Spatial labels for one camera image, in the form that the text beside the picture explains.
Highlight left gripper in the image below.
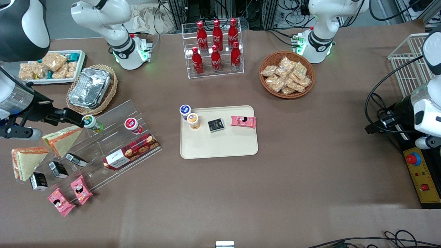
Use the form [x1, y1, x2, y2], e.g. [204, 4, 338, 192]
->
[365, 96, 416, 135]

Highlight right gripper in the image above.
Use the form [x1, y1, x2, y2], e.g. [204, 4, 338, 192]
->
[7, 98, 85, 130]

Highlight triangle sandwich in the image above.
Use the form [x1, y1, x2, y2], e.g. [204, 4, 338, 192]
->
[41, 125, 83, 158]
[11, 147, 50, 182]

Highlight beige plastic tray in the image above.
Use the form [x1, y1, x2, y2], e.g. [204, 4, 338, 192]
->
[180, 105, 259, 160]

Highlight green lid cup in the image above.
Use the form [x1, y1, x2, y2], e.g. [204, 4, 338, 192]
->
[81, 115, 104, 134]

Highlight stacked foil containers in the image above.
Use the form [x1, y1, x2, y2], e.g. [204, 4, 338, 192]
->
[68, 68, 112, 109]

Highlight small black box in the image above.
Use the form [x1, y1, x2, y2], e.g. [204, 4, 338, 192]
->
[49, 161, 69, 179]
[29, 172, 49, 191]
[65, 153, 88, 167]
[208, 118, 225, 133]

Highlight clear acrylic stepped shelf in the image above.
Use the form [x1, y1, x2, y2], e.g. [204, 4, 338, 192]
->
[21, 100, 162, 193]

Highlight oval light wicker basket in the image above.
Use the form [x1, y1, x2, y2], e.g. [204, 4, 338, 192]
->
[66, 64, 118, 116]

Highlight white rectangular bin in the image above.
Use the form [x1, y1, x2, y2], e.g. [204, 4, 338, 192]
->
[24, 50, 86, 85]

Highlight yellow emergency stop box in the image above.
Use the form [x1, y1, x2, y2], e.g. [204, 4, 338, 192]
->
[402, 146, 441, 207]

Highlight red lid cup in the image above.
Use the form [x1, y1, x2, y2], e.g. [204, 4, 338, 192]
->
[124, 117, 143, 135]

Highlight pink snack pack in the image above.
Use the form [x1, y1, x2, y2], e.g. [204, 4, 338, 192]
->
[230, 115, 257, 129]
[47, 188, 76, 217]
[70, 175, 93, 206]

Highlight red plaid cookie box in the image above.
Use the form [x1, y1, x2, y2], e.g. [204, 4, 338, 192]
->
[103, 133, 160, 171]

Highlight round brown wicker basket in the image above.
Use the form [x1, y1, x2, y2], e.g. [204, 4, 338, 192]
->
[259, 51, 315, 99]

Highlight orange lid cup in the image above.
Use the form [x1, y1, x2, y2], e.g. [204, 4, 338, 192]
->
[187, 113, 201, 130]

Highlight beige cloth bag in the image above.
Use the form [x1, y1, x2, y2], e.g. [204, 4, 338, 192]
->
[131, 5, 176, 35]

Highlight red cola bottle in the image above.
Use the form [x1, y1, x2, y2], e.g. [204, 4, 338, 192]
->
[212, 19, 224, 51]
[230, 42, 242, 71]
[196, 21, 208, 53]
[228, 18, 239, 49]
[192, 47, 204, 75]
[211, 45, 222, 73]

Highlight clear acrylic bottle rack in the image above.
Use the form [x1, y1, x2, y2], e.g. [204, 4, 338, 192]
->
[182, 19, 245, 80]

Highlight black looped cable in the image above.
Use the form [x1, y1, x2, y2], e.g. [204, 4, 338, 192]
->
[365, 55, 424, 133]

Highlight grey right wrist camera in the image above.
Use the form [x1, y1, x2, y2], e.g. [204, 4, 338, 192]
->
[0, 127, 42, 141]

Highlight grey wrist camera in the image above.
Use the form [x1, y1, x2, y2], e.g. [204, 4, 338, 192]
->
[0, 127, 42, 141]
[415, 136, 441, 150]

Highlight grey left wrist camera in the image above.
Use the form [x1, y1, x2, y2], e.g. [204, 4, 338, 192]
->
[415, 136, 441, 150]

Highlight white wire basket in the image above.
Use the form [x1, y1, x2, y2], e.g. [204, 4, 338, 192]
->
[387, 33, 435, 99]

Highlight black floor cable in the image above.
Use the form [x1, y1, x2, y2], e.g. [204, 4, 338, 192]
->
[307, 230, 441, 248]

